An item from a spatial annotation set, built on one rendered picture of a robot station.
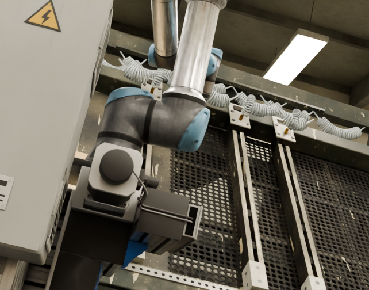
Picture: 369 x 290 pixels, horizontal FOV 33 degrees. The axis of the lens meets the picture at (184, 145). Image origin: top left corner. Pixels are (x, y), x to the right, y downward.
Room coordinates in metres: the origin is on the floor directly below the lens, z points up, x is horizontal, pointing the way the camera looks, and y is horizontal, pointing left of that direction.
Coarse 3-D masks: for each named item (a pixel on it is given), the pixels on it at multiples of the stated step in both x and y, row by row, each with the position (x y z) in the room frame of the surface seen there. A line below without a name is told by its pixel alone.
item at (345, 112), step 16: (112, 32) 3.05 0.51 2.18; (112, 48) 3.07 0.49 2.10; (144, 48) 3.09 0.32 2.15; (240, 80) 3.20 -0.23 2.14; (256, 80) 3.22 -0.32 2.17; (288, 96) 3.25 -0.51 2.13; (304, 96) 3.27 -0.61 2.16; (320, 96) 3.29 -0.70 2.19; (336, 112) 3.32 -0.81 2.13; (352, 112) 3.33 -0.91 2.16; (368, 112) 3.35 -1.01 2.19; (368, 128) 3.38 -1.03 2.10; (368, 144) 3.42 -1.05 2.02
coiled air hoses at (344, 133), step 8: (104, 64) 3.02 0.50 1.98; (128, 64) 3.06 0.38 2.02; (136, 64) 3.06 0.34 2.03; (152, 72) 3.08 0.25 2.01; (168, 72) 3.10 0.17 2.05; (216, 88) 3.21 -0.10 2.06; (224, 88) 3.17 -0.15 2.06; (240, 104) 3.20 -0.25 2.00; (272, 104) 3.22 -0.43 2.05; (272, 112) 3.22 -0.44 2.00; (288, 112) 3.25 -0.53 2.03; (304, 112) 3.26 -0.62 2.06; (312, 112) 3.30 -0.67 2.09; (288, 120) 3.24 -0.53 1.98; (320, 120) 3.28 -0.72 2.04; (328, 128) 3.34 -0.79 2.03; (336, 128) 3.29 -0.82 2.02; (352, 128) 3.33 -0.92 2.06; (344, 136) 3.31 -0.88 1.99
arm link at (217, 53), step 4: (212, 48) 1.86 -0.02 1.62; (216, 48) 1.89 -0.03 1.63; (212, 52) 1.87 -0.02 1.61; (216, 52) 1.87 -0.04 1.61; (220, 52) 1.88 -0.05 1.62; (216, 56) 1.88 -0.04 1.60; (220, 56) 1.88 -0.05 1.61; (220, 60) 1.90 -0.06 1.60; (216, 72) 1.92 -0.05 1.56; (208, 76) 1.91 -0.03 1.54; (212, 76) 1.91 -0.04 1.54; (216, 76) 1.93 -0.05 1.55; (208, 80) 1.91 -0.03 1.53; (212, 80) 1.92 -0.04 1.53
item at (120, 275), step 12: (120, 276) 2.04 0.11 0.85; (132, 276) 2.06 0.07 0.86; (144, 276) 2.07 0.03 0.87; (120, 288) 2.02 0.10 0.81; (132, 288) 2.02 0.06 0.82; (144, 288) 2.04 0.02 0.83; (156, 288) 2.06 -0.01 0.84; (168, 288) 2.07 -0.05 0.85; (180, 288) 2.09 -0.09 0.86; (192, 288) 2.10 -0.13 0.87
